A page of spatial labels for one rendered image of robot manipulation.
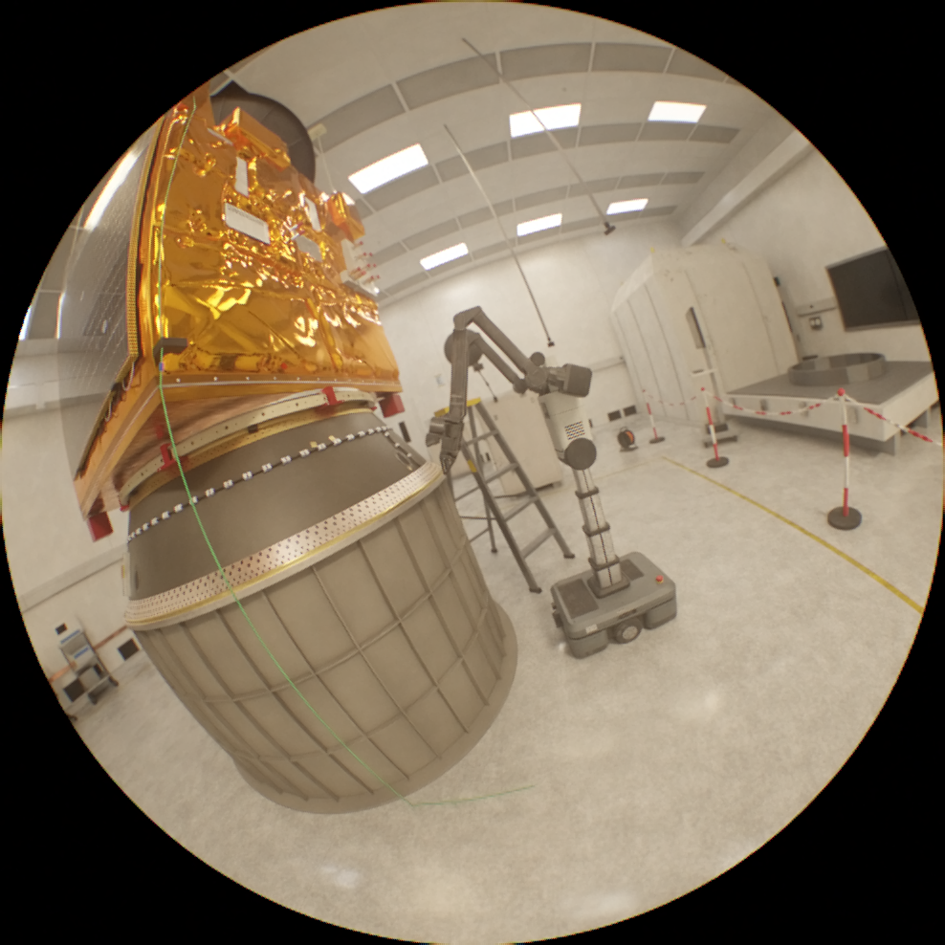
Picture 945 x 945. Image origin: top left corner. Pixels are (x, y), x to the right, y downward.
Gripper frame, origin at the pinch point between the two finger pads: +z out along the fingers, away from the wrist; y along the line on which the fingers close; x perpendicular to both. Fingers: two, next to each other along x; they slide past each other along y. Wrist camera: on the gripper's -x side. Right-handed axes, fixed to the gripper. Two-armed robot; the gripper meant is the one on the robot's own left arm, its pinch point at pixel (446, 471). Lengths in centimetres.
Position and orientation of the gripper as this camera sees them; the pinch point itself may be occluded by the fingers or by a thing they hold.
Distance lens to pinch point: 138.1
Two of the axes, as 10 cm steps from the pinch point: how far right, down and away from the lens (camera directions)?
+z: -1.8, 9.7, 1.7
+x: 9.8, 1.8, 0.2
